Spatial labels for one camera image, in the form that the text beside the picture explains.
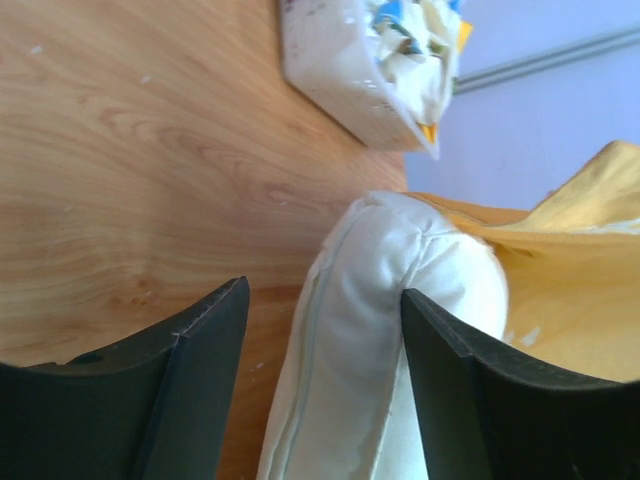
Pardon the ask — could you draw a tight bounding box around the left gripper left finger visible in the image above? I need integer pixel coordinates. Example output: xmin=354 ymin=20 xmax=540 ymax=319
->
xmin=1 ymin=277 xmax=250 ymax=479

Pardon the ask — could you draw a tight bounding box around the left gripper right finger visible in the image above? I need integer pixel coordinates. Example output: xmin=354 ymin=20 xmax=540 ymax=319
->
xmin=401 ymin=289 xmax=639 ymax=480

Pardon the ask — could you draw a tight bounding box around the white pillow with bear print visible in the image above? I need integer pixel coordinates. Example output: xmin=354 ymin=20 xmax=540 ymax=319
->
xmin=257 ymin=191 xmax=508 ymax=480

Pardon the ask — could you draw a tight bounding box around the yellow pillowcase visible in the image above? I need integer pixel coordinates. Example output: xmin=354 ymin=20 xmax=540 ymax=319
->
xmin=415 ymin=141 xmax=639 ymax=382

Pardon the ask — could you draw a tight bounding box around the white printed cloth in bin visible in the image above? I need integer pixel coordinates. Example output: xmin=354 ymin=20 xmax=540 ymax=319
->
xmin=365 ymin=1 xmax=464 ymax=125

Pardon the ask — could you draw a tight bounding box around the yellow cloth in bin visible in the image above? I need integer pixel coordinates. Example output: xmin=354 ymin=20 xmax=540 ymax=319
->
xmin=420 ymin=21 xmax=473 ymax=144

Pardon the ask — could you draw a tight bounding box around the translucent plastic bin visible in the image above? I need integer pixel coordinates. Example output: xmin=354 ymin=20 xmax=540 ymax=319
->
xmin=279 ymin=0 xmax=439 ymax=158

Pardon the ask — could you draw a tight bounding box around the right aluminium frame post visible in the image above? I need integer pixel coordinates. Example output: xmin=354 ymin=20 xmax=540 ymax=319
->
xmin=454 ymin=25 xmax=639 ymax=95

